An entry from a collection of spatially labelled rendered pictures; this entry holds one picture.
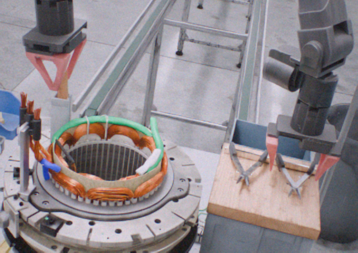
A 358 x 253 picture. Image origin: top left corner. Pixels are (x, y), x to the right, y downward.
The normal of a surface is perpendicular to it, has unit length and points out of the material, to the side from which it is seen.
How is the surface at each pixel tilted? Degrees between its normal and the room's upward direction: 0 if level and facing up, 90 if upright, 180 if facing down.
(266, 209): 0
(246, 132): 90
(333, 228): 93
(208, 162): 0
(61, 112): 90
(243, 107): 0
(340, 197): 93
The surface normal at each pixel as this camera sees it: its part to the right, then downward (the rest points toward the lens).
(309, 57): -0.73, 0.33
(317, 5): -0.72, 0.12
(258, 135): -0.20, 0.47
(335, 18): 0.65, 0.05
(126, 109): 0.15, -0.85
